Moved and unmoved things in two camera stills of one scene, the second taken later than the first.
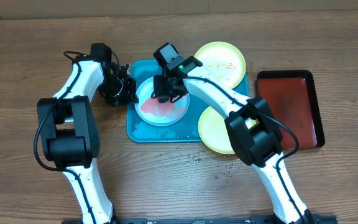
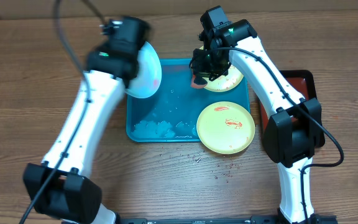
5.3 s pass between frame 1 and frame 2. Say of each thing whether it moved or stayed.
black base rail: stayed
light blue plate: moved
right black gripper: moved
